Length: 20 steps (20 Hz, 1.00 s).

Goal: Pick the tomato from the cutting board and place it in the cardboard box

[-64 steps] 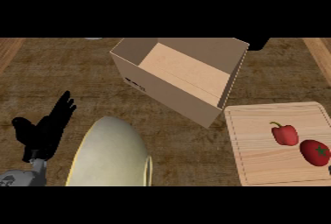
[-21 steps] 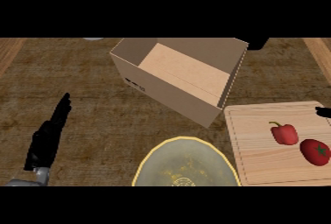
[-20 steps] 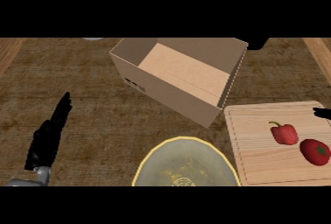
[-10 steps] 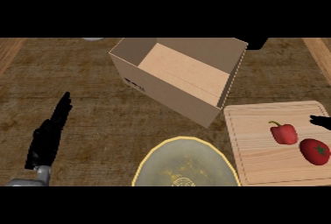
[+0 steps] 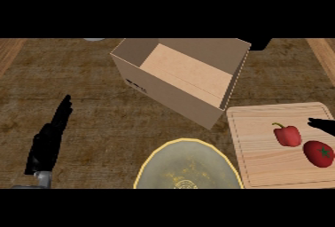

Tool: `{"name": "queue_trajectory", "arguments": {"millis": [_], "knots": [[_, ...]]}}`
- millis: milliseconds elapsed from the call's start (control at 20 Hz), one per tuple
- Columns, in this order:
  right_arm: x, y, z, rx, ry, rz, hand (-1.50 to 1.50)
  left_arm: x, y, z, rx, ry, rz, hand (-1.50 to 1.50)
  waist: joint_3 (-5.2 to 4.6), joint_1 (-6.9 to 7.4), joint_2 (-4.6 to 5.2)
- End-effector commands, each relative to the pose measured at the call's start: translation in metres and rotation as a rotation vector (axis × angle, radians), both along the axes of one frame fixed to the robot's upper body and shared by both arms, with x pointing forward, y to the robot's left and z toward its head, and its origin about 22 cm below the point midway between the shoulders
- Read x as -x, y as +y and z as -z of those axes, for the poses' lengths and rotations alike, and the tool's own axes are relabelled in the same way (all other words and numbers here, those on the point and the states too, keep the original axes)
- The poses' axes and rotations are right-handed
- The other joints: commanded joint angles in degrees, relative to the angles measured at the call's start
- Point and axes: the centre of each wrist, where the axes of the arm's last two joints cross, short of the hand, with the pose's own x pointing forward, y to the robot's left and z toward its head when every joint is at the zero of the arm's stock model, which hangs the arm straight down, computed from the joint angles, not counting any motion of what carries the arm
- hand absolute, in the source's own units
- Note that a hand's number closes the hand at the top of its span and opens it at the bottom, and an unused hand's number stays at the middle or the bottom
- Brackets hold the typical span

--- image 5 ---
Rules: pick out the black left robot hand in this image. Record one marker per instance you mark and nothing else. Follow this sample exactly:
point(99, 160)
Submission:
point(46, 144)

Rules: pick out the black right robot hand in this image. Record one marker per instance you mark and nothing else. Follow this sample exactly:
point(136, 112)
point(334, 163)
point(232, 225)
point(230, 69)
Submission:
point(323, 125)

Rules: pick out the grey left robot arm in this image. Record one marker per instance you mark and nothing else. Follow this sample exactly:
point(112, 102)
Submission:
point(43, 179)

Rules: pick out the red tomato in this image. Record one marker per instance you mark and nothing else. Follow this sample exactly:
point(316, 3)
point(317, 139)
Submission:
point(319, 153)

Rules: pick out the pale wooden cutting board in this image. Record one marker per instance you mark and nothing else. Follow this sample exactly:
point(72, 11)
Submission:
point(270, 156)

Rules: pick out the open cardboard box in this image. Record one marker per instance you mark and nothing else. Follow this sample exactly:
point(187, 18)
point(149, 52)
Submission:
point(179, 79)

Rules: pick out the red bell pepper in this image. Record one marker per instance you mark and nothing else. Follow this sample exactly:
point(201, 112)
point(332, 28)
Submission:
point(288, 135)

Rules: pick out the black appliance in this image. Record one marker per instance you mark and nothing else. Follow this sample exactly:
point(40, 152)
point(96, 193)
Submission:
point(260, 43)

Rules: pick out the yellow-rimmed grey bowl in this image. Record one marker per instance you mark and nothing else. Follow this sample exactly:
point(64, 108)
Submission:
point(187, 167)

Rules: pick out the pale grey round object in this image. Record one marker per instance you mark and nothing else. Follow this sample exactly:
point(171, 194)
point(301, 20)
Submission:
point(95, 39)

